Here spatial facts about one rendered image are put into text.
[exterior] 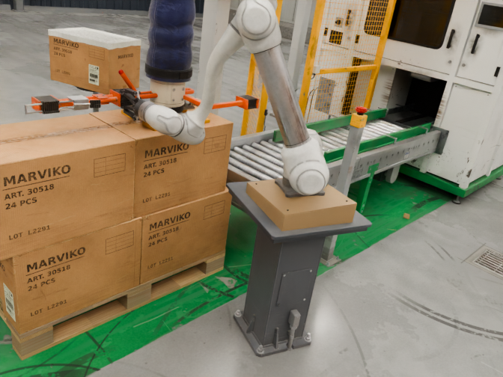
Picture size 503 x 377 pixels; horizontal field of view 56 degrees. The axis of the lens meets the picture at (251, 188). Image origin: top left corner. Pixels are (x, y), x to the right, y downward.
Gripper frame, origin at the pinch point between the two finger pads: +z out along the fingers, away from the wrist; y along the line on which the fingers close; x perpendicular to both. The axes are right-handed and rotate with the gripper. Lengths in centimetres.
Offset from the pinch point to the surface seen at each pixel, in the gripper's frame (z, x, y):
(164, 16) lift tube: -5.8, 17.2, -36.6
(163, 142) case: -19.5, 11.0, 16.6
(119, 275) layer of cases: -21, -11, 82
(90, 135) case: -7.1, -18.3, 13.0
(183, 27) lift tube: -9.5, 25.4, -33.0
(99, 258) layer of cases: -21, -21, 68
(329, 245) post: -53, 124, 94
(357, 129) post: -52, 124, 14
